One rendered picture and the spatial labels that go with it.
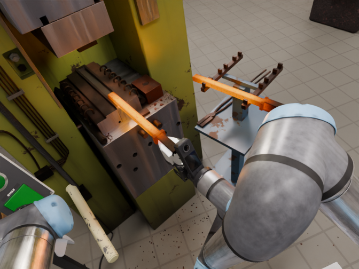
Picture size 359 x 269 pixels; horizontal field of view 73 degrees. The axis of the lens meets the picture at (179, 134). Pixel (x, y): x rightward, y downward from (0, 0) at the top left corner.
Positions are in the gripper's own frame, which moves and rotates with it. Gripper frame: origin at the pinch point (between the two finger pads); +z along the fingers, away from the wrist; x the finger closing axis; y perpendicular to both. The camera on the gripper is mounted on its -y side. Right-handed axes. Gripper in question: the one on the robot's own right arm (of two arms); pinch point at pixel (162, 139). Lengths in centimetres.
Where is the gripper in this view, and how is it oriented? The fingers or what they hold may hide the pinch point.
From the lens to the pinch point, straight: 81.5
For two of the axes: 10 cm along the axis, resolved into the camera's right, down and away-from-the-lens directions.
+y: 1.6, 6.5, 7.4
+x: 7.5, -5.6, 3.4
